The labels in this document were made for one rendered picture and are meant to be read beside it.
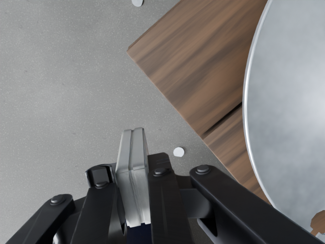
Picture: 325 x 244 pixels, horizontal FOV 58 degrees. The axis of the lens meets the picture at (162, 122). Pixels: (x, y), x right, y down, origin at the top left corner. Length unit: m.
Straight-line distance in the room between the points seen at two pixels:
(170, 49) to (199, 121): 0.06
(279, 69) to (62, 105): 0.47
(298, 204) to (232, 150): 0.06
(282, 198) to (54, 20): 0.49
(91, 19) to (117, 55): 0.08
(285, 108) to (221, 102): 0.05
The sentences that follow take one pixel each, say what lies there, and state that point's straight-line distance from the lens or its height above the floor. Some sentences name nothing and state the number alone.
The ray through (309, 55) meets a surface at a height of 0.39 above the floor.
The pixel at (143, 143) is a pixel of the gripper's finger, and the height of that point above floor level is 0.42.
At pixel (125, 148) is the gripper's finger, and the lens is 0.16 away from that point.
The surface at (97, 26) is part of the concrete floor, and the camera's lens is 0.59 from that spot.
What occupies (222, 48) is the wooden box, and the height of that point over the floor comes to 0.35.
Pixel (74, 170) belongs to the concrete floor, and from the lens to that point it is 0.65.
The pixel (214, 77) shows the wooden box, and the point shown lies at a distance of 0.24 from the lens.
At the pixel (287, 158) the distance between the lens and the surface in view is 0.24.
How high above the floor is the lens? 0.58
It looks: 75 degrees down
